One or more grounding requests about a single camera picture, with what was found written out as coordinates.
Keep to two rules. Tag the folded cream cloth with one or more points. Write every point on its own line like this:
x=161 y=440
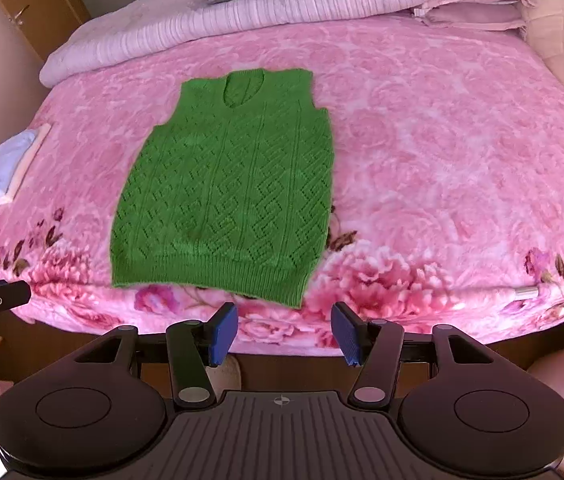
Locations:
x=24 y=170

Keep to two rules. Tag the lavender quilted duvet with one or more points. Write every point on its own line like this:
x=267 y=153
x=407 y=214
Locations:
x=242 y=25

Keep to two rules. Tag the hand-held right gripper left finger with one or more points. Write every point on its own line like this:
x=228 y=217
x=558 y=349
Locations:
x=224 y=334

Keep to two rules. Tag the green knit vest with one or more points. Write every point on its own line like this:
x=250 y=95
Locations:
x=222 y=195

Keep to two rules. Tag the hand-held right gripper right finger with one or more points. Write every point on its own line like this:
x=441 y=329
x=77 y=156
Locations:
x=346 y=334

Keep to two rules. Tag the pink floral blanket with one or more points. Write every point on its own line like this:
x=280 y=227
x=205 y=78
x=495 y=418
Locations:
x=437 y=170

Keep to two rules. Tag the wooden bed frame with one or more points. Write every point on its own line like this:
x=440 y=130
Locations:
x=37 y=332

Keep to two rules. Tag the folded pink sheets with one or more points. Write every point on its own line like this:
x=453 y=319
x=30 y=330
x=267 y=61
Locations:
x=472 y=12

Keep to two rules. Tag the folded white cloth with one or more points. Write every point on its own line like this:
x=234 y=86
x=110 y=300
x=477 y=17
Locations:
x=4 y=165

